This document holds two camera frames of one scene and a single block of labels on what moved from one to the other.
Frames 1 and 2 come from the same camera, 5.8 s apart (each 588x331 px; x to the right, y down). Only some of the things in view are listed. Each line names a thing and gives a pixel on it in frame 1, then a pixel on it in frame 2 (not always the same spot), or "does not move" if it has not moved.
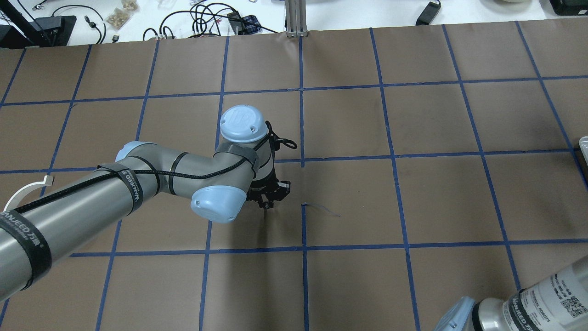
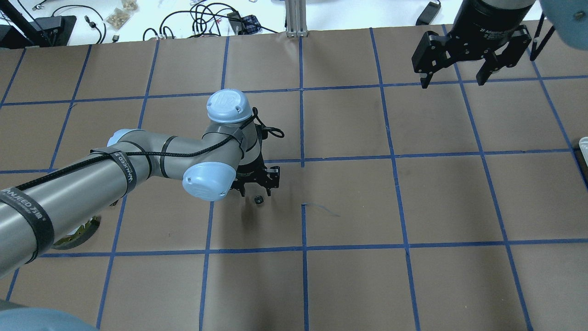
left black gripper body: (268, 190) to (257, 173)
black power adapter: (428, 14) does not move
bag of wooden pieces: (119, 17) does not move
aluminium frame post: (296, 19) does not move
